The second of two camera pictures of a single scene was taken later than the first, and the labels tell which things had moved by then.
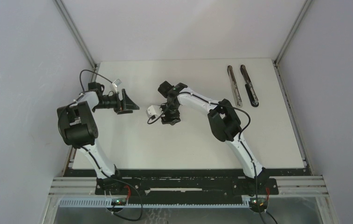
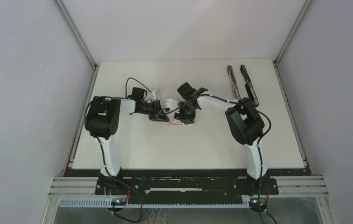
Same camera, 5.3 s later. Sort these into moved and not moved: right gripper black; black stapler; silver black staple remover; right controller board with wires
Moved: right gripper black
Not moved: black stapler; right controller board with wires; silver black staple remover
